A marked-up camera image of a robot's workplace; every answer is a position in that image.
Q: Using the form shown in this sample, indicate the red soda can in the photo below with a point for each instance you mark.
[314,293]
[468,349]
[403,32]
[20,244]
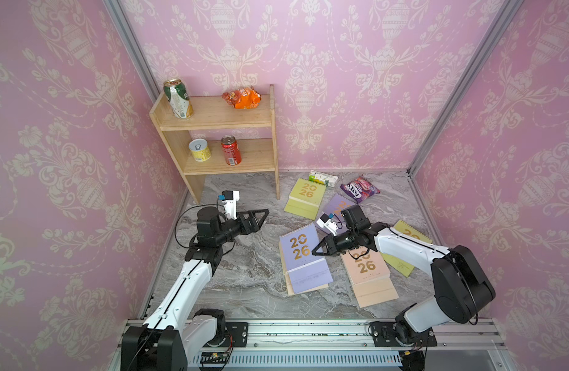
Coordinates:
[231,150]

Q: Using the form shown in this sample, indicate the green juice carton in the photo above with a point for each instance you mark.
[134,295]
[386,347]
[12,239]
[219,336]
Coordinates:
[323,178]

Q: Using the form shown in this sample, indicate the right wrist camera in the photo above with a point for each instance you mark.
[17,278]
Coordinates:
[330,222]

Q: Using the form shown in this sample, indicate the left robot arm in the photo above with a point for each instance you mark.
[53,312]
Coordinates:
[172,336]

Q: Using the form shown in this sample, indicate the wooden two-tier shelf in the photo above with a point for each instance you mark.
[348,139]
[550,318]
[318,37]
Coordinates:
[213,113]

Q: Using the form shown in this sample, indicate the aluminium mounting rail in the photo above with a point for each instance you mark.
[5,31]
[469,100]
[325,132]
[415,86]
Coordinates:
[332,344]

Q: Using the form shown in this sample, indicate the green calendar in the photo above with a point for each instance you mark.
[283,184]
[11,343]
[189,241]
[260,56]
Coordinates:
[305,199]
[401,266]

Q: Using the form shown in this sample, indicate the pink calendar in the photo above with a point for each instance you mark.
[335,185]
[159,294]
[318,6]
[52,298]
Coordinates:
[369,276]
[288,282]

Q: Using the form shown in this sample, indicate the orange snack bag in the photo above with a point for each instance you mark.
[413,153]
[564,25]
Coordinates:
[243,98]

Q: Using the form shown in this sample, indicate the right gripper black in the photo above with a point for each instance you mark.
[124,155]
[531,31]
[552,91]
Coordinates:
[331,246]

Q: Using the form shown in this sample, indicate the purple snack bag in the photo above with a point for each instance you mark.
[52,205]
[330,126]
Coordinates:
[360,189]

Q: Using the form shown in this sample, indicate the black electronics box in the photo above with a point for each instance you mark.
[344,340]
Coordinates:
[208,359]

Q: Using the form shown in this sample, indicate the green calendar far right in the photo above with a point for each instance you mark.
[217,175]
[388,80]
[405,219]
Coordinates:
[401,266]

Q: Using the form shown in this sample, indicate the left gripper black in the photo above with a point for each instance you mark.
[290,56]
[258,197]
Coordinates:
[253,226]

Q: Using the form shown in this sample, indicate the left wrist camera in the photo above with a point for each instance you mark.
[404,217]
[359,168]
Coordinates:
[229,199]

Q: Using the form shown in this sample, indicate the purple calendar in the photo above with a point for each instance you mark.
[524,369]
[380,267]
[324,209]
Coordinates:
[334,208]
[306,271]

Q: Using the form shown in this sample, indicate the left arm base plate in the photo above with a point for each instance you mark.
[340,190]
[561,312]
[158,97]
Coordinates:
[233,334]

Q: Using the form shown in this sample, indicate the green calendar back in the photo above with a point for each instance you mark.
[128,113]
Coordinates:
[305,199]

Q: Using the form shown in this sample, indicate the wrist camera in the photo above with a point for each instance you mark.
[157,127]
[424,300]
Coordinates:
[330,222]
[229,199]

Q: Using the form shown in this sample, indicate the green and white can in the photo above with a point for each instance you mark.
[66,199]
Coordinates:
[178,98]

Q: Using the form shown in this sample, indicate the yellow tin can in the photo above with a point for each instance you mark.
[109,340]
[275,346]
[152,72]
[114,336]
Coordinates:
[200,150]

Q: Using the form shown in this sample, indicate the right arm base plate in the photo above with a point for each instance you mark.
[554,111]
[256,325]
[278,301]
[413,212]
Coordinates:
[392,334]

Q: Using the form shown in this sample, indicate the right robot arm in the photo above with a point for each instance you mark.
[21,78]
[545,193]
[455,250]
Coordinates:
[461,287]

